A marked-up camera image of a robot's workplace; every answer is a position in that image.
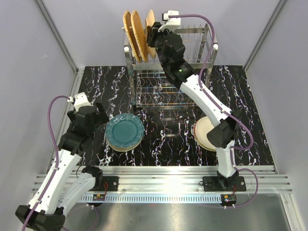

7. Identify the stainless steel dish rack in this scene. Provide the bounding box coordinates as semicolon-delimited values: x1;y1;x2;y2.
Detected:
124;23;218;109

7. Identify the teal scalloped plate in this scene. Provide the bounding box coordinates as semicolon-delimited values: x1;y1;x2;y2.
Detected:
105;113;145;148

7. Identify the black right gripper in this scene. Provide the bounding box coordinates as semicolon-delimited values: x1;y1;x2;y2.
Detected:
145;23;173;69

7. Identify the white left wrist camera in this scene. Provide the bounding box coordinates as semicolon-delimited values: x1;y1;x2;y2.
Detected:
67;92;92;111

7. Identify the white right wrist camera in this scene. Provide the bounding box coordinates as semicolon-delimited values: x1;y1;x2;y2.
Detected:
158;10;181;32

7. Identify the pale green bottom plate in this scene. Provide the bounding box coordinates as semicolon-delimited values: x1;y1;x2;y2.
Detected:
109;143;140;152

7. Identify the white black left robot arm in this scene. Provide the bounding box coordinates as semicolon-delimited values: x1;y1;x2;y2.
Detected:
15;103;109;231

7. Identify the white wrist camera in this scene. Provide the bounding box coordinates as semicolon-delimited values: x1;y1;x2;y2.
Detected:
67;92;92;111
158;10;181;32

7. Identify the white slotted cable duct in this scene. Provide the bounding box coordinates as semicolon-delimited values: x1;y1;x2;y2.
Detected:
78;193;221;204

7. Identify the cream bird painted plate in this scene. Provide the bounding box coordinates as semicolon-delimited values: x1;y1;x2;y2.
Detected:
145;10;156;60

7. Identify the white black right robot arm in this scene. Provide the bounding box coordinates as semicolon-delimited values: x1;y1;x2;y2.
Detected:
146;22;241;191

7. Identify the woven bamboo tray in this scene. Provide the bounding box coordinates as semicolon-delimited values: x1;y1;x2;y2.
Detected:
131;10;148;62
123;11;142;63

